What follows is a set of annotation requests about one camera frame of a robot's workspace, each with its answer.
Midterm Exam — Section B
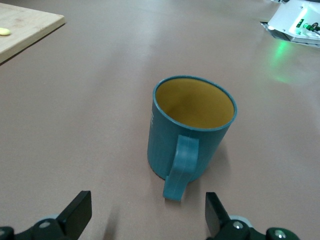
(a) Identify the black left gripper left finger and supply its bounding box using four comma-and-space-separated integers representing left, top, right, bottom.
0, 190, 93, 240

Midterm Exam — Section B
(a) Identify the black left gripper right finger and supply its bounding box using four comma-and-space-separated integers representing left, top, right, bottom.
204, 191, 301, 240

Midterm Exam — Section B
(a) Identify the teal mug yellow inside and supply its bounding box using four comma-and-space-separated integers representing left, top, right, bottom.
146, 74, 238, 202

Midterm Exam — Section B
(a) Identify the bamboo cutting board metal handle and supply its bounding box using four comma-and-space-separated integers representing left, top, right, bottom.
0, 2, 67, 67

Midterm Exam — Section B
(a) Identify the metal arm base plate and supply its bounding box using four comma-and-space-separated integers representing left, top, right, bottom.
259, 21, 320, 46

